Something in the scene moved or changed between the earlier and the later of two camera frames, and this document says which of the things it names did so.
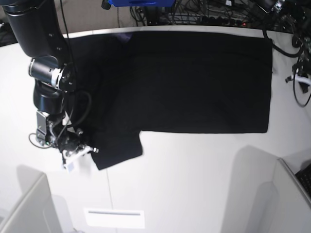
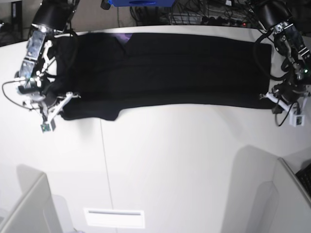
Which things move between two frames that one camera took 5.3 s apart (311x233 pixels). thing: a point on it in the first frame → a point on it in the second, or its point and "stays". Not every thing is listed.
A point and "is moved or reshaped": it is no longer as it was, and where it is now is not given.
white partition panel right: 291,209 stays
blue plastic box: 141,3 stays
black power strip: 219,21 stays
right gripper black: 68,140 → 49,95
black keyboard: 304,176 stays
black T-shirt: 169,81 is moved or reshaped
